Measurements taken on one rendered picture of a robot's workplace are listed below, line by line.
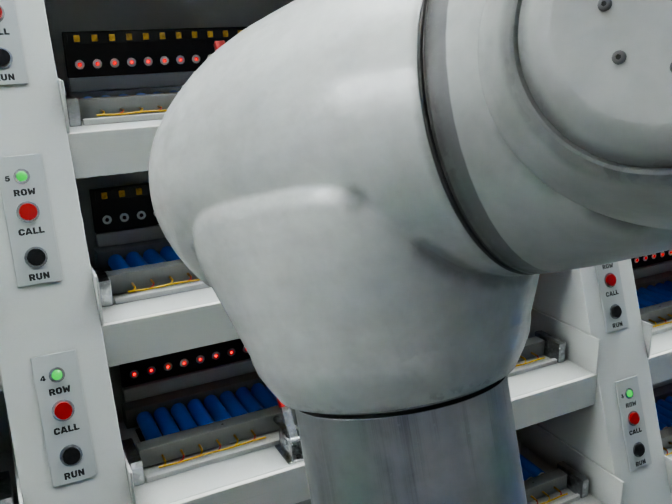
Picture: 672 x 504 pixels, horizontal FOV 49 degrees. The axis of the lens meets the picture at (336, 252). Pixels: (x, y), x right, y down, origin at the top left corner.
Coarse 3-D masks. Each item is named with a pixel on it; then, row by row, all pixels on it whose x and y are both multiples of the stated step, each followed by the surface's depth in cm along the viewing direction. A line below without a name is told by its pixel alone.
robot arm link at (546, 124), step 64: (448, 0) 23; (512, 0) 18; (576, 0) 17; (640, 0) 16; (448, 64) 23; (512, 64) 18; (576, 64) 17; (640, 64) 16; (448, 128) 23; (512, 128) 19; (576, 128) 17; (640, 128) 16; (512, 192) 23; (576, 192) 19; (640, 192) 18; (512, 256) 25; (576, 256) 24; (640, 256) 25
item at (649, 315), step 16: (656, 256) 126; (640, 272) 124; (656, 272) 126; (640, 288) 121; (656, 288) 120; (640, 304) 114; (656, 304) 113; (656, 320) 111; (656, 336) 107; (656, 352) 102; (656, 368) 102
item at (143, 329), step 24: (96, 240) 88; (120, 240) 89; (96, 288) 70; (120, 312) 74; (144, 312) 74; (168, 312) 73; (192, 312) 75; (216, 312) 76; (120, 336) 72; (144, 336) 73; (168, 336) 74; (192, 336) 75; (216, 336) 76; (120, 360) 72
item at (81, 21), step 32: (64, 0) 90; (96, 0) 92; (128, 0) 94; (160, 0) 95; (192, 0) 97; (224, 0) 99; (256, 0) 101; (288, 0) 103; (64, 64) 90; (0, 416) 84; (0, 448) 84
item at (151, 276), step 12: (156, 264) 81; (168, 264) 81; (180, 264) 81; (108, 276) 77; (120, 276) 78; (132, 276) 79; (144, 276) 79; (156, 276) 80; (168, 276) 80; (180, 276) 81; (192, 276) 82; (120, 288) 78; (132, 288) 79; (144, 288) 78
